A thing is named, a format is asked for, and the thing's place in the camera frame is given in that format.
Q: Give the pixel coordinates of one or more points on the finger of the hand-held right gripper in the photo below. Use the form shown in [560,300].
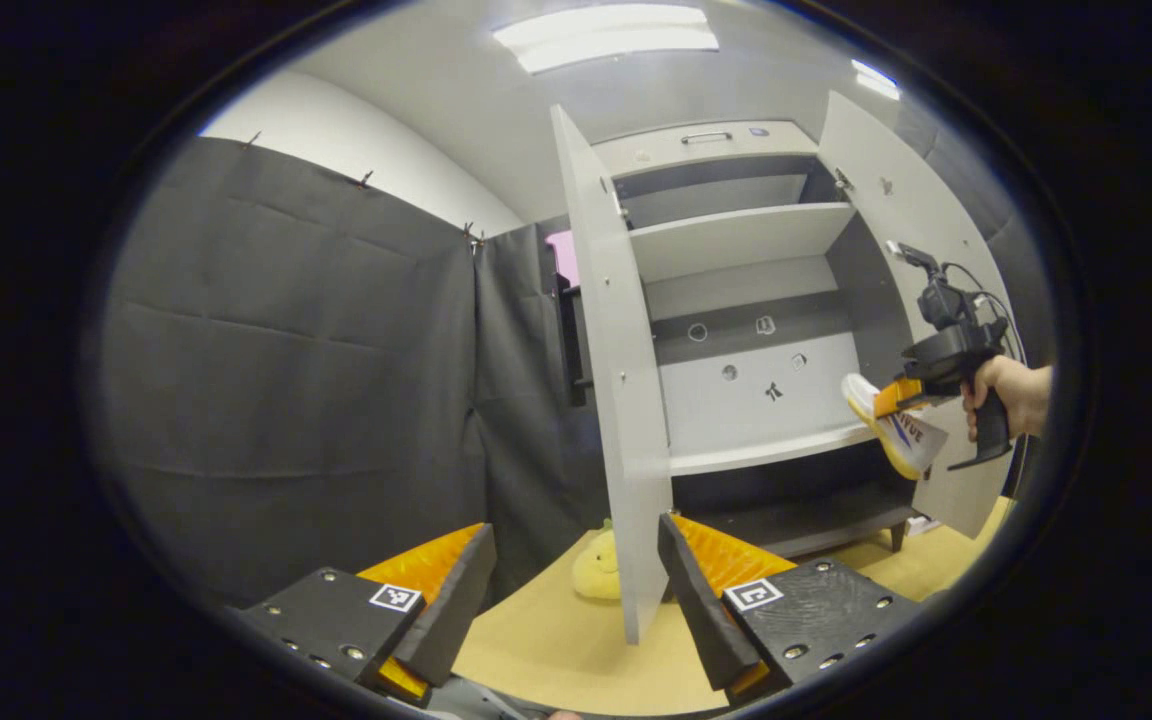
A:
[896,398]

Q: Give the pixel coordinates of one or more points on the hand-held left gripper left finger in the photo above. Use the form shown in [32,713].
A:
[456,610]

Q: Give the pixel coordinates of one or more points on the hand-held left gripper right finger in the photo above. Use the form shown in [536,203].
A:
[701,620]

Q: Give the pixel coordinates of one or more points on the white shoe yellow sole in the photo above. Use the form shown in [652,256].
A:
[911,440]

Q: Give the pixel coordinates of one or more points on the white shoe cabinet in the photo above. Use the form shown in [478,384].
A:
[756,400]

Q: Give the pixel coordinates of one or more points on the white cabinet shelf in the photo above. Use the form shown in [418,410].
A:
[736,240]
[766,450]

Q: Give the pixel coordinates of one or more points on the yellow plush toy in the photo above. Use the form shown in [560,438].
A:
[598,570]

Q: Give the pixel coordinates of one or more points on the black backdrop cloth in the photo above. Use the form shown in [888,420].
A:
[1011,250]
[286,350]

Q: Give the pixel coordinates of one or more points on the beige book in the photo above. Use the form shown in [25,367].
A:
[923,524]

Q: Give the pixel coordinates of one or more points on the large ceiling light panel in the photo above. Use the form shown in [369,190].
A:
[606,35]

